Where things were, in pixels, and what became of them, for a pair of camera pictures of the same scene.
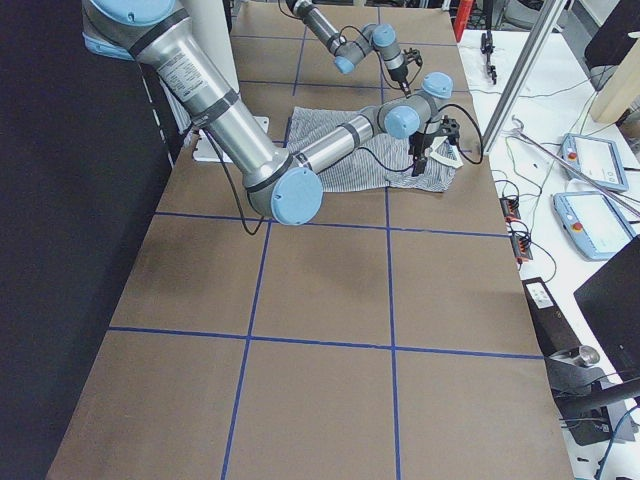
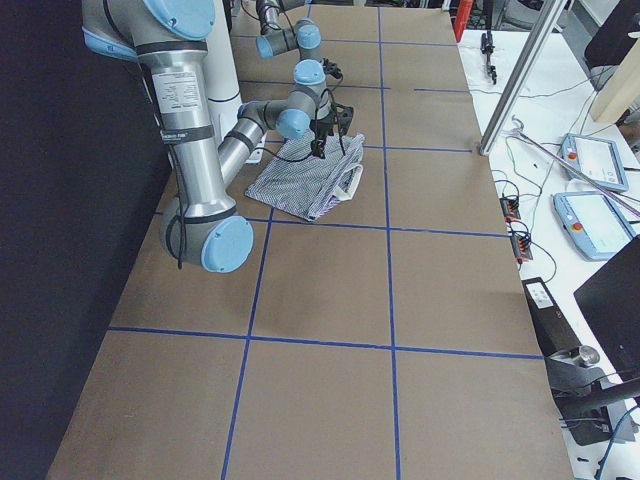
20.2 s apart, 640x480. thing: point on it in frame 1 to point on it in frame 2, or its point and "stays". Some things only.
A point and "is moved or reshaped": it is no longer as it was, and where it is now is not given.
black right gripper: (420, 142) to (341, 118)
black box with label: (553, 329) stays
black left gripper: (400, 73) to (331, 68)
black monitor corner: (610, 301) stays
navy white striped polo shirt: (378, 161) is moved or reshaped
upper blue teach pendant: (597, 158) stays
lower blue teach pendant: (593, 223) stays
